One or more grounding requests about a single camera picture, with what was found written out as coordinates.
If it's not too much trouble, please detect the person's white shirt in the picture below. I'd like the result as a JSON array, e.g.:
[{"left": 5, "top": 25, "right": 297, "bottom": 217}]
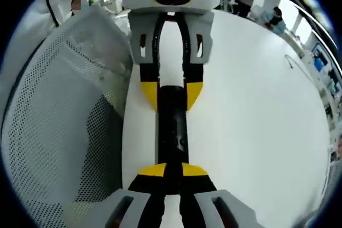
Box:
[{"left": 4, "top": 0, "right": 64, "bottom": 43}]

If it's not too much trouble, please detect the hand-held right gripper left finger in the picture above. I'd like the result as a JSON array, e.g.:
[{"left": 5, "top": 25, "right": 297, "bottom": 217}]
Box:
[{"left": 103, "top": 162, "right": 168, "bottom": 228}]

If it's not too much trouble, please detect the black remote control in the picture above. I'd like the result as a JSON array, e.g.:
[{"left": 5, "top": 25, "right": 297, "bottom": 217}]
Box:
[{"left": 157, "top": 84, "right": 190, "bottom": 195}]

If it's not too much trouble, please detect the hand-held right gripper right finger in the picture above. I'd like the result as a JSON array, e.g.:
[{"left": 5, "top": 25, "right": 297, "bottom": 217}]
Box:
[{"left": 179, "top": 162, "right": 259, "bottom": 228}]

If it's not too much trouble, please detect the grey mesh office chair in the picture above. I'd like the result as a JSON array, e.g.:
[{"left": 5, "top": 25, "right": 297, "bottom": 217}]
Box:
[{"left": 1, "top": 5, "right": 134, "bottom": 228}]

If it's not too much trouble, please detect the grey cable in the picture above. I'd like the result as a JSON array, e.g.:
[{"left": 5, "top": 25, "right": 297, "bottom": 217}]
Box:
[{"left": 284, "top": 53, "right": 322, "bottom": 85}]

